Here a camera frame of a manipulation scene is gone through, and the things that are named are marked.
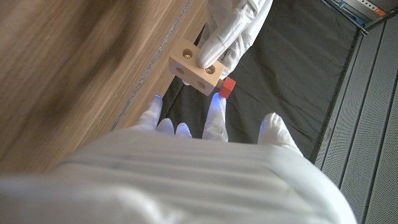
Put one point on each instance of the wooden block with holes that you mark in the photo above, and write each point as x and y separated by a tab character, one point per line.
192	71

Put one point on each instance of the white perforated rail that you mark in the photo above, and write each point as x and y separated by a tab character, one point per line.
368	3

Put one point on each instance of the grey perforated panel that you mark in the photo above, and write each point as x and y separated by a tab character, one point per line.
370	140
385	186
345	109

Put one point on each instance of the black backdrop curtain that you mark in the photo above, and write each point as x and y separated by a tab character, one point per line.
280	77

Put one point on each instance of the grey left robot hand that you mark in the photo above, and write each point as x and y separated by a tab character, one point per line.
236	25

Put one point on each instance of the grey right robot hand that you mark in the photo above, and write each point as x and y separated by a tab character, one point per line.
186	186

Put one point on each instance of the wooden screw with red head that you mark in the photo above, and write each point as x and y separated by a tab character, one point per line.
228	87

